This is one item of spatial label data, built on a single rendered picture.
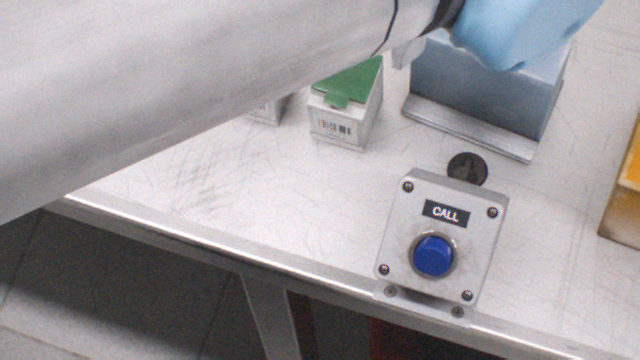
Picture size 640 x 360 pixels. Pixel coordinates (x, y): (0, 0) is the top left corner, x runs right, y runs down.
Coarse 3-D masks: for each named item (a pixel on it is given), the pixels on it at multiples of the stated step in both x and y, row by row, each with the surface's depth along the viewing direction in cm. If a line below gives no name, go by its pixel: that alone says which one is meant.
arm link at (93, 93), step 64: (0, 0) 31; (64, 0) 31; (128, 0) 32; (192, 0) 34; (256, 0) 35; (320, 0) 36; (384, 0) 38; (448, 0) 41; (512, 0) 40; (576, 0) 43; (0, 64) 30; (64, 64) 31; (128, 64) 32; (192, 64) 34; (256, 64) 36; (320, 64) 38; (512, 64) 44; (0, 128) 30; (64, 128) 32; (128, 128) 33; (192, 128) 36; (0, 192) 31; (64, 192) 34
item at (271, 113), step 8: (288, 96) 92; (272, 104) 88; (280, 104) 90; (256, 112) 90; (264, 112) 90; (272, 112) 89; (280, 112) 91; (256, 120) 92; (264, 120) 91; (272, 120) 91; (280, 120) 91
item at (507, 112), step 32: (416, 64) 87; (448, 64) 85; (480, 64) 83; (544, 64) 81; (416, 96) 91; (448, 96) 89; (480, 96) 87; (512, 96) 85; (544, 96) 83; (448, 128) 90; (480, 128) 90; (512, 128) 89; (544, 128) 89
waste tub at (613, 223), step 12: (636, 120) 89; (636, 132) 79; (636, 144) 79; (624, 156) 88; (636, 156) 89; (624, 168) 79; (636, 168) 88; (624, 180) 78; (636, 180) 88; (612, 192) 85; (624, 192) 79; (636, 192) 79; (612, 204) 82; (624, 204) 81; (636, 204) 80; (612, 216) 83; (624, 216) 83; (636, 216) 82; (600, 228) 86; (612, 228) 85; (624, 228) 84; (636, 228) 84; (624, 240) 86; (636, 240) 85
